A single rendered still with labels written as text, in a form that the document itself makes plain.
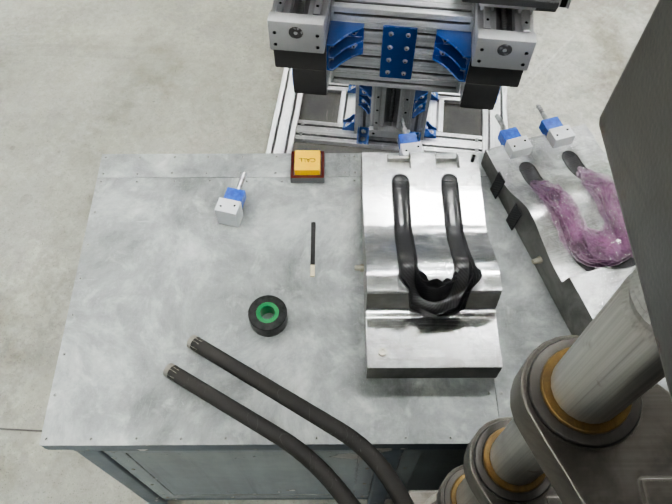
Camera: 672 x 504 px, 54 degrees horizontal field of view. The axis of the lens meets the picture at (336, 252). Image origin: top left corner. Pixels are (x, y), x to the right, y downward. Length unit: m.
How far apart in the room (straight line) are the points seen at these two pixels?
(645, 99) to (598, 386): 0.25
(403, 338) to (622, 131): 1.01
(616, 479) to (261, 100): 2.44
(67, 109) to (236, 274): 1.69
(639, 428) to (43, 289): 2.19
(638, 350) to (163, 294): 1.15
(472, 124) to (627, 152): 2.19
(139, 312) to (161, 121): 1.49
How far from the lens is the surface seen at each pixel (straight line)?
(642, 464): 0.60
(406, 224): 1.43
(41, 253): 2.62
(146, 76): 3.04
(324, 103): 2.54
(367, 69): 1.90
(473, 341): 1.34
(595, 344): 0.49
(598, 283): 1.41
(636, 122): 0.34
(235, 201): 1.50
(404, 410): 1.34
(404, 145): 1.58
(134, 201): 1.61
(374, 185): 1.47
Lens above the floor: 2.07
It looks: 60 degrees down
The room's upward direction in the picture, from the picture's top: straight up
